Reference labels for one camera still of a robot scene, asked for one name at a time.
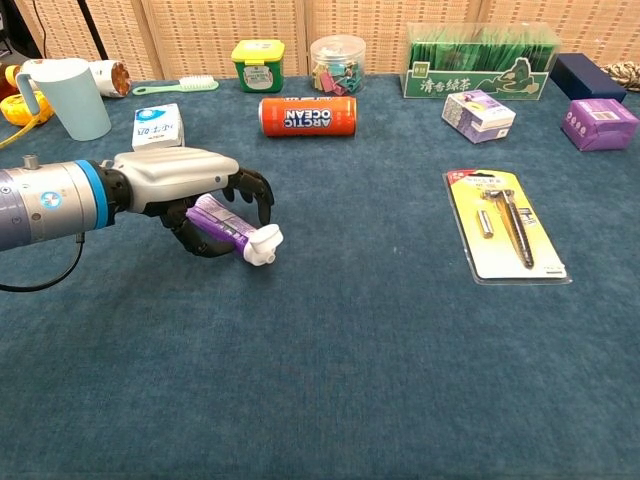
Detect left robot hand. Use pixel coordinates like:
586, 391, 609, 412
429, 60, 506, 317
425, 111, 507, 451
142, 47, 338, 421
102, 147, 275, 259

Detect purple toothpaste tube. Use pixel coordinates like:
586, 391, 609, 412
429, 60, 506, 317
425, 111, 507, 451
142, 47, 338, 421
185, 193, 285, 267

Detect brown sauce bottle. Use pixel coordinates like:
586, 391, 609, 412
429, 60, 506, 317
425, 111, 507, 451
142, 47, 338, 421
0, 63, 21, 101

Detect white blue milk carton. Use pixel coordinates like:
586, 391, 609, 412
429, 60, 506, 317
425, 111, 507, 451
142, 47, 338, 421
131, 103, 186, 151

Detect green scrubbing brush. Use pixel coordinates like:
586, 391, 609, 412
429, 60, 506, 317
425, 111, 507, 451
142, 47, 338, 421
131, 74, 220, 96

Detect white snack tube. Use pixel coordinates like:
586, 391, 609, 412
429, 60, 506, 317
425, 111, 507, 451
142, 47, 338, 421
22, 58, 132, 99

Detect light blue plastic cup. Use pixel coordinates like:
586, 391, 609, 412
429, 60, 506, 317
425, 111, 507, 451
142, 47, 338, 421
15, 58, 113, 142

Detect green container yellow lid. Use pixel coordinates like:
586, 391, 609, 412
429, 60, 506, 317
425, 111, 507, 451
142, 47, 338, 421
230, 39, 287, 94

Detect orange soda can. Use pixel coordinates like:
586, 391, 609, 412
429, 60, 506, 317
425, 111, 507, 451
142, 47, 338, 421
258, 96, 358, 138

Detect black tripod stand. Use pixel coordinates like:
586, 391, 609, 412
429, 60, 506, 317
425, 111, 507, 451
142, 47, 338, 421
82, 0, 109, 61

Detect yellow tape measure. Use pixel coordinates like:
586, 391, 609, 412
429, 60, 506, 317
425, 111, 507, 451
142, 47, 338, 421
0, 92, 55, 150

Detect clear jar of binder clips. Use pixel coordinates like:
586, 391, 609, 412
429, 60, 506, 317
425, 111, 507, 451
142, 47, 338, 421
309, 34, 367, 95

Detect blue table mat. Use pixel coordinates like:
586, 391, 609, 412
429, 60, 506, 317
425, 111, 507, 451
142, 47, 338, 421
0, 73, 640, 479

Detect clear box of green tea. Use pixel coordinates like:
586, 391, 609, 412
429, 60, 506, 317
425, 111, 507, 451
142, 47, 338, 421
402, 22, 562, 100

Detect purple and white small box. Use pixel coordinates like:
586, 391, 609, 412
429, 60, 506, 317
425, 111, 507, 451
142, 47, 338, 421
440, 89, 517, 145

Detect razor in yellow blister pack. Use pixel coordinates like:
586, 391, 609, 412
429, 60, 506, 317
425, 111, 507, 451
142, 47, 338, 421
443, 169, 574, 286

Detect dark blue box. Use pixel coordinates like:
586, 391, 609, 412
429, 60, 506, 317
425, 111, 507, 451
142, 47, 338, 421
549, 52, 628, 104

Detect coiled beige rope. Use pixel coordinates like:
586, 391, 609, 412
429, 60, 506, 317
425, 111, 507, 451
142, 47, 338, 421
599, 62, 640, 92

